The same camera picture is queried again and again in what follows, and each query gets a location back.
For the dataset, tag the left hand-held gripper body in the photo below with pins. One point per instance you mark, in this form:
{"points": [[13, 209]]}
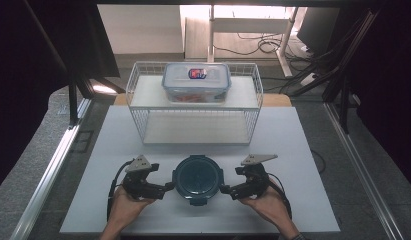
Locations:
{"points": [[138, 185]]}

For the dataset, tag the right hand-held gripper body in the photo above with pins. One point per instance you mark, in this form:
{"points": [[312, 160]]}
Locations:
{"points": [[256, 181]]}

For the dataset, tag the round dark teal lid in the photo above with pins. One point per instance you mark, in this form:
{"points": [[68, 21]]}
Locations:
{"points": [[198, 180]]}

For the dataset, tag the clear rectangular food container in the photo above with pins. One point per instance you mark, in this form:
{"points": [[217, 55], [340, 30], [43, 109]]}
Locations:
{"points": [[196, 83]]}

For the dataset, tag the person's left hand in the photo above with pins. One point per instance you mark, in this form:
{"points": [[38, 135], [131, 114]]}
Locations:
{"points": [[123, 210]]}

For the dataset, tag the person's right hand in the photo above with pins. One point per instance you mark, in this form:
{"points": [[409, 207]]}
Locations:
{"points": [[273, 208]]}

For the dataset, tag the wooden table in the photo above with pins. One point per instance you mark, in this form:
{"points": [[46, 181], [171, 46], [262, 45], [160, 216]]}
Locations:
{"points": [[276, 100]]}

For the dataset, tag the black metal stand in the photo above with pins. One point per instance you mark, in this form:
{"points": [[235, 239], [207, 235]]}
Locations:
{"points": [[343, 90], [73, 100]]}

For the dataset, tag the white power strip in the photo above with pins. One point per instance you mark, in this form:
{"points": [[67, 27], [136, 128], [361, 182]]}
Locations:
{"points": [[307, 79]]}

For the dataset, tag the black curtain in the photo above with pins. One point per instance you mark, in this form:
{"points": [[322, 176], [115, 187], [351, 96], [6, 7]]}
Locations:
{"points": [[26, 83], [389, 83]]}

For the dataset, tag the aluminium rail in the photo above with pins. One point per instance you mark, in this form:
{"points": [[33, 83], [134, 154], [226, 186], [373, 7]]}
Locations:
{"points": [[359, 170], [46, 180]]}

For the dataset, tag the white desk frame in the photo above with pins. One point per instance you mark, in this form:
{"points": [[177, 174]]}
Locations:
{"points": [[249, 25]]}

